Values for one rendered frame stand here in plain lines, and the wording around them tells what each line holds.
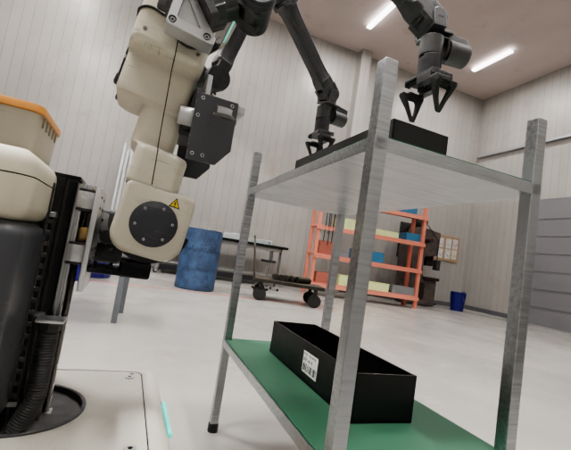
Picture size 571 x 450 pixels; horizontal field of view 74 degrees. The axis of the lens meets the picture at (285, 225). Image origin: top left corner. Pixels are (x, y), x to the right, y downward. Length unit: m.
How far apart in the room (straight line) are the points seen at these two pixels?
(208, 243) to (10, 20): 6.82
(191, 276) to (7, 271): 5.20
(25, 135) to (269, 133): 9.36
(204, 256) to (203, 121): 5.03
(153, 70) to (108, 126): 8.69
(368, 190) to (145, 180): 0.49
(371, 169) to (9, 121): 0.72
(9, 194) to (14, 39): 9.81
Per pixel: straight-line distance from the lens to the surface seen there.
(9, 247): 0.77
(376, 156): 0.73
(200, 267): 5.90
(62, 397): 1.17
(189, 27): 0.88
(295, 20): 1.49
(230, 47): 1.36
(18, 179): 0.77
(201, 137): 0.92
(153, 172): 0.91
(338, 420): 0.75
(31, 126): 0.95
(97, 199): 0.94
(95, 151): 9.57
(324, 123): 1.50
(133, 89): 0.99
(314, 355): 1.13
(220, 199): 9.52
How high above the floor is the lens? 0.70
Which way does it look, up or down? 5 degrees up
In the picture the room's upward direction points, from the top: 9 degrees clockwise
